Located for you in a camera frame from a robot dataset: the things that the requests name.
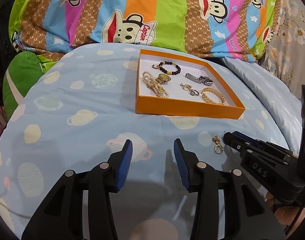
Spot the gold clasp ring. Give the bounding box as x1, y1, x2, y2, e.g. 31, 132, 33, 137
212, 135, 224, 155

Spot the gold chain bangle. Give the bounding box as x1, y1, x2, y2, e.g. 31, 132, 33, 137
201, 87, 226, 105

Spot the silver wristwatch dark dial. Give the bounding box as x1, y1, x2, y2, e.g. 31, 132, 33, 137
185, 73, 213, 86

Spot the black bead bracelet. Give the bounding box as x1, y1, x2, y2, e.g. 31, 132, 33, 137
158, 61, 182, 75

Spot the gold wristwatch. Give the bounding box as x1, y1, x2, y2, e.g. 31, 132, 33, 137
155, 73, 172, 85

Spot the right hand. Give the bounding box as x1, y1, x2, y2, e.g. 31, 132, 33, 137
265, 192, 305, 228

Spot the pale blue duvet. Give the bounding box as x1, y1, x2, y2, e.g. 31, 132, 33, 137
222, 57, 302, 154

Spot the orange shallow cardboard box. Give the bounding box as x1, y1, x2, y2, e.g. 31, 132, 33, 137
136, 49, 245, 119

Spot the grey floral pillow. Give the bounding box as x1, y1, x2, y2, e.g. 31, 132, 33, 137
260, 0, 305, 99

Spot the light blue planet bedsheet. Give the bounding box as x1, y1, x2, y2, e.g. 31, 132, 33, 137
0, 44, 289, 239

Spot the colourful monkey print quilt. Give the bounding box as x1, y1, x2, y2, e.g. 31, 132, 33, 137
9, 0, 281, 62

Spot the green plush pillow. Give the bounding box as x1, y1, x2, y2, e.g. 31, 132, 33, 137
3, 51, 55, 118

